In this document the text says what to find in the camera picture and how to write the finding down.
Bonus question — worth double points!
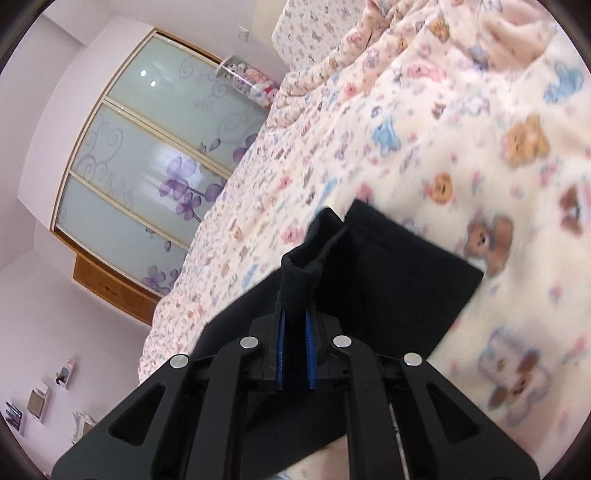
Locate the floral bed sheet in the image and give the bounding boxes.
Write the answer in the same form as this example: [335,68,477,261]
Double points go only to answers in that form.
[138,106,353,381]

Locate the bear print pillow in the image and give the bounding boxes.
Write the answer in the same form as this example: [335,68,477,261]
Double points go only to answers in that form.
[271,0,366,71]

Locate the wooden door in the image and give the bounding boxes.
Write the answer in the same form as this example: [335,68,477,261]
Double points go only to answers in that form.
[73,255,159,326]

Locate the wall socket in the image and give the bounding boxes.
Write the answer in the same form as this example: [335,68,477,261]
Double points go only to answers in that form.
[238,26,249,42]

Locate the wall shelf with books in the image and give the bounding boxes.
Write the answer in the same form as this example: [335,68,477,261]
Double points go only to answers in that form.
[2,358,76,434]

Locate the glass sliding wardrobe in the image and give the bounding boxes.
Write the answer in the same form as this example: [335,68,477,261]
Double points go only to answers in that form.
[52,30,269,296]

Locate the fleece bear print blanket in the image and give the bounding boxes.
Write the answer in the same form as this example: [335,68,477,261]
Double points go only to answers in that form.
[273,1,590,473]

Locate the plush toy tube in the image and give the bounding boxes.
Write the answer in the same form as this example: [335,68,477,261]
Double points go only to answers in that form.
[216,56,280,109]

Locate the white rack shelf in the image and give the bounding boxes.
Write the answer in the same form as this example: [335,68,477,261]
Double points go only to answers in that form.
[72,411,96,444]

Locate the black pants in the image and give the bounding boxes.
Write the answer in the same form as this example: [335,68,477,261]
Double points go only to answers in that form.
[193,201,482,479]

